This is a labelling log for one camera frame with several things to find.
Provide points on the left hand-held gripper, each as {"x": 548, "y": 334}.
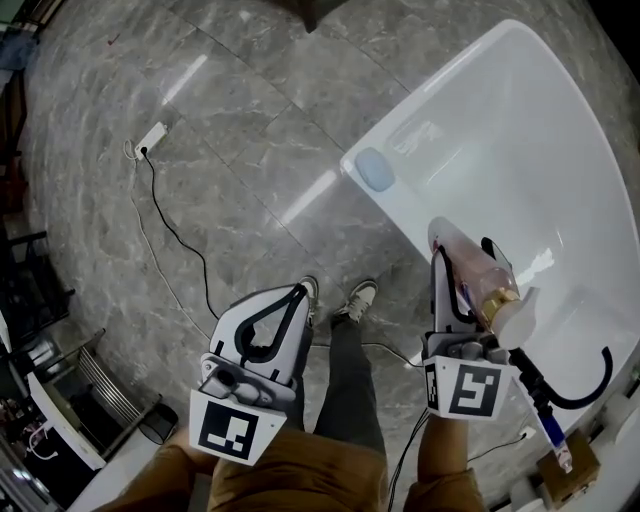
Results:
{"x": 227, "y": 435}

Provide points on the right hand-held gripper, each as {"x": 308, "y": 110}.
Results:
{"x": 472, "y": 392}

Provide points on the clear pink bottle white cap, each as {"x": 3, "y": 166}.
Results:
{"x": 465, "y": 255}

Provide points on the white bathtub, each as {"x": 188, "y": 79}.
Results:
{"x": 530, "y": 150}

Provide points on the person's left forearm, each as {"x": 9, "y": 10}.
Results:
{"x": 165, "y": 470}

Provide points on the person's right forearm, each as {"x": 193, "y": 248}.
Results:
{"x": 442, "y": 450}

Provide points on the person's left shoe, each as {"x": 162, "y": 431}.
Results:
{"x": 310, "y": 292}

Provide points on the person's shoe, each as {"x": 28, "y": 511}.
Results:
{"x": 310, "y": 292}
{"x": 357, "y": 300}

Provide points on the person's left leg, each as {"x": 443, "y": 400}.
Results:
{"x": 300, "y": 410}

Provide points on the person's leg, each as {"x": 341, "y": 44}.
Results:
{"x": 350, "y": 390}
{"x": 300, "y": 410}

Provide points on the person's right shoe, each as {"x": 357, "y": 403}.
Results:
{"x": 357, "y": 300}

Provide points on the person's right leg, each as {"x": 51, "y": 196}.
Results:
{"x": 350, "y": 390}

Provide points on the black mesh waste bin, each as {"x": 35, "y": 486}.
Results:
{"x": 160, "y": 422}

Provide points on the blue soap bar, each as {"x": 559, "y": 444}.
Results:
{"x": 374, "y": 169}

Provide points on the person's brown jacket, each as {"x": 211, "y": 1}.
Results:
{"x": 300, "y": 475}

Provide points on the blue and white tube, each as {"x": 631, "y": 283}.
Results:
{"x": 555, "y": 440}

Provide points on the white board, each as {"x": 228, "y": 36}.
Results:
{"x": 65, "y": 425}

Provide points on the brown cardboard box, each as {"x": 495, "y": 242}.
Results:
{"x": 575, "y": 475}

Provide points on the white power strip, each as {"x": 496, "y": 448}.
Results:
{"x": 152, "y": 136}

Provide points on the dark shelf unit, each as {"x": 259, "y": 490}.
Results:
{"x": 30, "y": 290}

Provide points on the dark wooden furniture leg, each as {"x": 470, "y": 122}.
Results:
{"x": 305, "y": 12}

